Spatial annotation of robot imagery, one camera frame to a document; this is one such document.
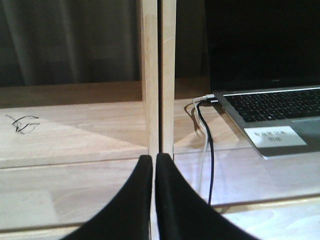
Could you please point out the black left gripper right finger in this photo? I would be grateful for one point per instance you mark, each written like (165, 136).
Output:
(182, 214)

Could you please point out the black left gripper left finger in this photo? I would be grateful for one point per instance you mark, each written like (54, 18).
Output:
(127, 215)

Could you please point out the wooden shelf unit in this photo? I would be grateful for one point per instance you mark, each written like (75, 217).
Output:
(66, 150)

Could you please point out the white label sticker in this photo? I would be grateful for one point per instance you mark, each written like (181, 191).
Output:
(274, 137)

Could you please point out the silver laptop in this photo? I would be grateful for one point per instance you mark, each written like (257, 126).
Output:
(264, 66)

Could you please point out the wooden shelf post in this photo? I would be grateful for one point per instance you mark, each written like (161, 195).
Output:
(157, 25)

